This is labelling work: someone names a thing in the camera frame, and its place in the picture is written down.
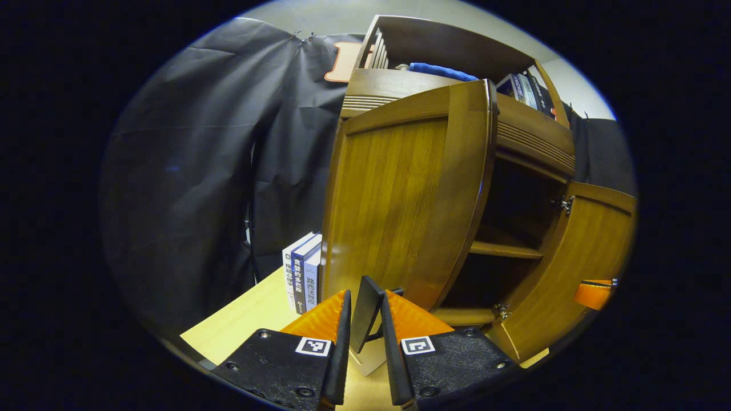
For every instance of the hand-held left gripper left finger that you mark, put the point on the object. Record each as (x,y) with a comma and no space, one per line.
(341,354)

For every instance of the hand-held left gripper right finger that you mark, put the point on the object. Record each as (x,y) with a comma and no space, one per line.
(391,359)

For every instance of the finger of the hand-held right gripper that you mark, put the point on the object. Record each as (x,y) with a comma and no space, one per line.
(594,295)

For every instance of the wooden cabinet door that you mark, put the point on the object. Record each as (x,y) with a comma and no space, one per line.
(400,200)
(571,257)

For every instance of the wooden double-door shoe cabinet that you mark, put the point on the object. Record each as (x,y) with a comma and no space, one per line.
(445,45)

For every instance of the wooden inner cabinet shelf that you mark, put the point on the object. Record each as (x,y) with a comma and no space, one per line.
(502,249)

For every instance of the light blue spine book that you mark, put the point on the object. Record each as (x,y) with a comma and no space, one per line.
(312,282)

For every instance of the navy spine book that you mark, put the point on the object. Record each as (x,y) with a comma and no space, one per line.
(298,279)

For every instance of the white spine book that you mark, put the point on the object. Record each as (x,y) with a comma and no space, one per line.
(287,274)

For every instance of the black spine book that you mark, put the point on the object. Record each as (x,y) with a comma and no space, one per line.
(542,97)

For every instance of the grey spine book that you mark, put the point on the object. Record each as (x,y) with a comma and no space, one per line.
(525,91)

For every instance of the dark blue cover book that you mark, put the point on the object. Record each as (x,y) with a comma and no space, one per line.
(505,85)

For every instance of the folded blue towel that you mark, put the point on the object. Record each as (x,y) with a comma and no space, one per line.
(440,71)

